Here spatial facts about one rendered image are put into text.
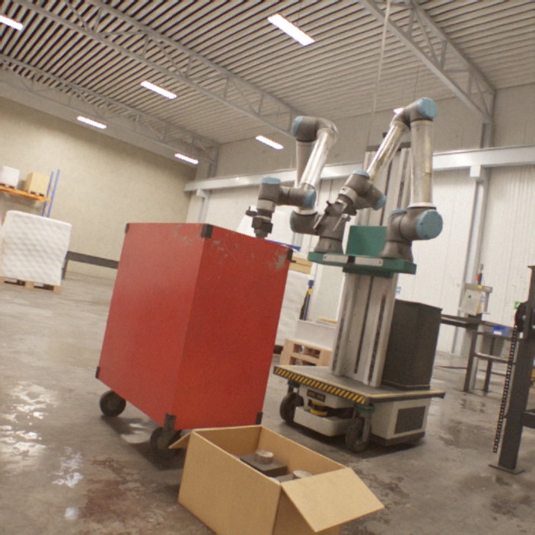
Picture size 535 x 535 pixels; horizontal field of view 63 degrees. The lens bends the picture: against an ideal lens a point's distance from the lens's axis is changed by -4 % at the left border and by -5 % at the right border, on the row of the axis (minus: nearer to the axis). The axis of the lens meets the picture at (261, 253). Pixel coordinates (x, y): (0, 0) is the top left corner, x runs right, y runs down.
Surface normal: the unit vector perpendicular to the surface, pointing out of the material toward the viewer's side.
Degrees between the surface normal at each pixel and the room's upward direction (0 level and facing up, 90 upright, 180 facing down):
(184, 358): 90
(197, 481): 90
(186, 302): 90
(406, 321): 90
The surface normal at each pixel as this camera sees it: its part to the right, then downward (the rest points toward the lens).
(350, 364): -0.70, -0.19
